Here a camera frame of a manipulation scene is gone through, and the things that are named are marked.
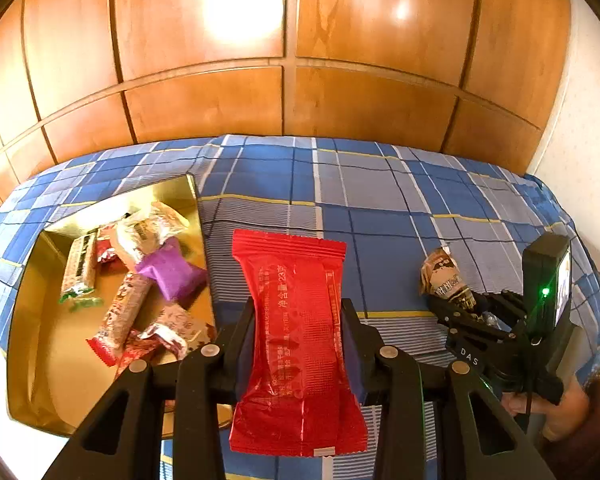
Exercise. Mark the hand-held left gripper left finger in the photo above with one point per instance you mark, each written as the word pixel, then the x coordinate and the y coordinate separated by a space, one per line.
pixel 243 362

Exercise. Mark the large plain red snack packet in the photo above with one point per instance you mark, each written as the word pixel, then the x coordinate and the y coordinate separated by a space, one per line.
pixel 295 340

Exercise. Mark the beige green snack packet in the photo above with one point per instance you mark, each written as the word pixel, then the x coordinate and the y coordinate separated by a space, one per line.
pixel 80 267

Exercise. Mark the purple snack packet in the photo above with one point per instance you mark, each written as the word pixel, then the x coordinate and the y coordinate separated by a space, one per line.
pixel 175 275

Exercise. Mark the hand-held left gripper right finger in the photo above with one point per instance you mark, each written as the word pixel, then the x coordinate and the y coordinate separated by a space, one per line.
pixel 355 365

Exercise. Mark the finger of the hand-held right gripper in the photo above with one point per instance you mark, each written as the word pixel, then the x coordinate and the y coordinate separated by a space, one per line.
pixel 500 300
pixel 450 312

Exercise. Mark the person's right forearm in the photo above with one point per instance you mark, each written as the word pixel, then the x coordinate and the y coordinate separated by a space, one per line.
pixel 590 447

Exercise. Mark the long red white snack packet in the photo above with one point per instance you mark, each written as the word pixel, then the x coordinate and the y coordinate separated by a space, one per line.
pixel 122 312

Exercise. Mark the white round snack packet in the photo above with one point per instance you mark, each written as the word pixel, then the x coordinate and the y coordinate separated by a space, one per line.
pixel 140 237

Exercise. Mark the wooden wardrobe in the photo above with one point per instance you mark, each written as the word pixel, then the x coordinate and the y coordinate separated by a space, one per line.
pixel 205 110

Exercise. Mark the gold tin box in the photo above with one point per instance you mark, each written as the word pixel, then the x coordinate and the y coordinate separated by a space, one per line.
pixel 50 360

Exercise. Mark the blue plaid bed sheet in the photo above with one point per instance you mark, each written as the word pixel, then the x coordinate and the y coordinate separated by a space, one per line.
pixel 380 200

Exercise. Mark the pink patterned snack packet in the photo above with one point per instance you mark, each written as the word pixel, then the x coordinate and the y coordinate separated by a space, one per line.
pixel 182 327

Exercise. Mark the person's right hand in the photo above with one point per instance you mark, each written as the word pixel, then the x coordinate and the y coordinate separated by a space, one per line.
pixel 570 410

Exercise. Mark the small dark red snack packet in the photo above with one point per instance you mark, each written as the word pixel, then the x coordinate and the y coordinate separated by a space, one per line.
pixel 105 252

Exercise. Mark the gold black snack packet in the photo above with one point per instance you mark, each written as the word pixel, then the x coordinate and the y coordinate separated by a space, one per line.
pixel 442 275

